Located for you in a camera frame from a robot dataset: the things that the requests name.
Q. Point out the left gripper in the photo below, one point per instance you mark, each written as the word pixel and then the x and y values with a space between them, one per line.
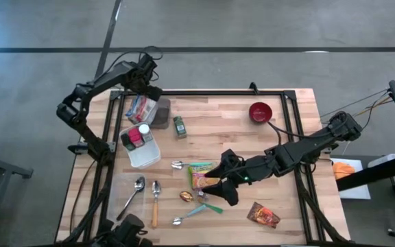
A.
pixel 142 79

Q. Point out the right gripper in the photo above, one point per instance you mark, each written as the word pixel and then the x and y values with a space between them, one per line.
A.
pixel 240 173

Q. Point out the Maruchan ramen package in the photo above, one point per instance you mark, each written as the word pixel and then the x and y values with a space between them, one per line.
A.
pixel 199 178

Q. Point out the small brown spice jar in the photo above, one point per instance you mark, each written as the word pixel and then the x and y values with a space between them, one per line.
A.
pixel 202 196

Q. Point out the white cap spice jar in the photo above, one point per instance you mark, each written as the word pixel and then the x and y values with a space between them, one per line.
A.
pixel 144 129

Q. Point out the smoked paprika tin red lid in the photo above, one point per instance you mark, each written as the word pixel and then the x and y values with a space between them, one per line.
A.
pixel 135 136

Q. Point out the red orange snack bag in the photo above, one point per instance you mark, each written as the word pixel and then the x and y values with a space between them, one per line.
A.
pixel 262 215

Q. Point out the green black pepper tin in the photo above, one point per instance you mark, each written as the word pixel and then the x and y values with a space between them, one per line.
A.
pixel 128 142

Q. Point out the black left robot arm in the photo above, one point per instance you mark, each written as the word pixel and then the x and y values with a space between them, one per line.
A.
pixel 81 99

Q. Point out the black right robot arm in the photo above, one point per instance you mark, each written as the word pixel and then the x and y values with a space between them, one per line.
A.
pixel 303 151

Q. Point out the dark grey bin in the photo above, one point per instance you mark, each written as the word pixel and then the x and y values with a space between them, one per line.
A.
pixel 161 116

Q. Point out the green label spice jar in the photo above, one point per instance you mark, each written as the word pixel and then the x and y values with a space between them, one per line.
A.
pixel 180 127

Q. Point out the clear bin of bottles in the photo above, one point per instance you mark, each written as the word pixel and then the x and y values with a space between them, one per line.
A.
pixel 146 154

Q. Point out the red bowl black outside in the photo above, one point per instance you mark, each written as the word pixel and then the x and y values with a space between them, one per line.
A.
pixel 260 112

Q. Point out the black clamp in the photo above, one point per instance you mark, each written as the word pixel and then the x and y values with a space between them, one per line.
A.
pixel 253 87

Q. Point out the orange cloth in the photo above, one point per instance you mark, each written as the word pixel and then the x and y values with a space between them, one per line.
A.
pixel 343 170

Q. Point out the white paper sheet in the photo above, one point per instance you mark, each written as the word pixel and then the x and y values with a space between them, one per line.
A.
pixel 355 188

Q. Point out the white container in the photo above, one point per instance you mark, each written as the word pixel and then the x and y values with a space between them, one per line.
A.
pixel 382 159

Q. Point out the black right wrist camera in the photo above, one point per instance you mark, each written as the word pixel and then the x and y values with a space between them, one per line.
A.
pixel 231 158

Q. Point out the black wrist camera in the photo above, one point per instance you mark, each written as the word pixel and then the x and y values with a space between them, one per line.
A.
pixel 231 158
pixel 147 61

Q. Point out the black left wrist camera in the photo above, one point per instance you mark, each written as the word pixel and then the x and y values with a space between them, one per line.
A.
pixel 147 61

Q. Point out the black aluminium table frame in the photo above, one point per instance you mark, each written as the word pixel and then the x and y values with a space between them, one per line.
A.
pixel 218 92

